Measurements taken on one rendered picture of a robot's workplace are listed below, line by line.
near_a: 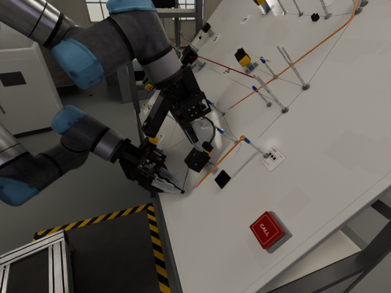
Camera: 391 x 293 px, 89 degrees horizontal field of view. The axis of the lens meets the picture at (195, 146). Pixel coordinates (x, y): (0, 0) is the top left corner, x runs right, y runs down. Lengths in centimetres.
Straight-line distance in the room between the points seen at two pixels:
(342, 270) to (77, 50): 86
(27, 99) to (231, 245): 319
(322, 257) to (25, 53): 330
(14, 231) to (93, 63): 196
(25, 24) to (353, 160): 62
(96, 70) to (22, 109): 310
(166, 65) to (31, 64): 294
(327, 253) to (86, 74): 82
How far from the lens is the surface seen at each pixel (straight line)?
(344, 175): 45
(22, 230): 220
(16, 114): 349
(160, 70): 42
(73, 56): 38
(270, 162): 51
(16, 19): 50
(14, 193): 55
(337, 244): 88
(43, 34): 50
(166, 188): 57
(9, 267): 172
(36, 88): 336
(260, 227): 44
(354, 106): 51
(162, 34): 42
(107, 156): 53
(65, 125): 54
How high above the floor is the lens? 145
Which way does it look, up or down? 34 degrees down
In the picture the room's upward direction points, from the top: straight up
